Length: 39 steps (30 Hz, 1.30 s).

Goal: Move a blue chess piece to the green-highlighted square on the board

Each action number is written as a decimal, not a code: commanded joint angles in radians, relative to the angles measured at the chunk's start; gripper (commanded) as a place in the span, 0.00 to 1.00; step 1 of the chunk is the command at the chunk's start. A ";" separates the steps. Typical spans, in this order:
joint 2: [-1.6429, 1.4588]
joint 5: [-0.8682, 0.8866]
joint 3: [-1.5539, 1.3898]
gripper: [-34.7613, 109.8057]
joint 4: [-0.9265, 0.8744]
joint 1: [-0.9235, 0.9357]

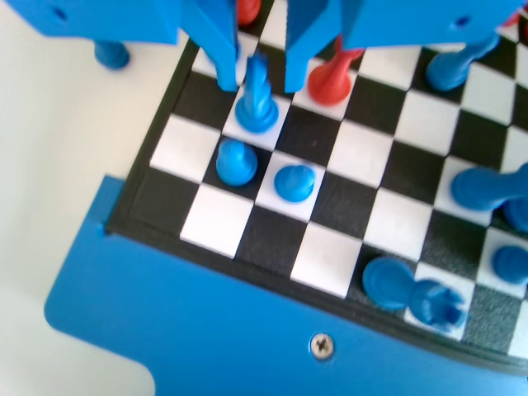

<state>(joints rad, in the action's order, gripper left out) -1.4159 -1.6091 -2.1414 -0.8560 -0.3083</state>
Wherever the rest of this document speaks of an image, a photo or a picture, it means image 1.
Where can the blue board mount plate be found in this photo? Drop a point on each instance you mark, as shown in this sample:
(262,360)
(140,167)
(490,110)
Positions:
(185,330)

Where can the blue chess rook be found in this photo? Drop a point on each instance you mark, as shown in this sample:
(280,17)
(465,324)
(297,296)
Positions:
(392,284)
(478,191)

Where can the black and white chessboard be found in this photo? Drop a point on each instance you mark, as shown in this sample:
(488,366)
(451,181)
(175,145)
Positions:
(350,173)

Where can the red chess pawn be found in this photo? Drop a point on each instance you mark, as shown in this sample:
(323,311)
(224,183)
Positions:
(248,10)
(512,18)

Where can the silver screw in blue plate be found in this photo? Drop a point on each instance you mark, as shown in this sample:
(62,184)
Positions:
(322,345)

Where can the blue chess pawn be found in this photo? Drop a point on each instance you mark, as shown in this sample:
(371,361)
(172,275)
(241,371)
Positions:
(293,182)
(511,264)
(110,54)
(447,74)
(236,163)

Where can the blue chess bishop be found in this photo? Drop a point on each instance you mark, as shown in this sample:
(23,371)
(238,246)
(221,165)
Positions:
(516,214)

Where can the red chess bishop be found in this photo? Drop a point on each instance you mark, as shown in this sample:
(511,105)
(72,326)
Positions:
(330,82)

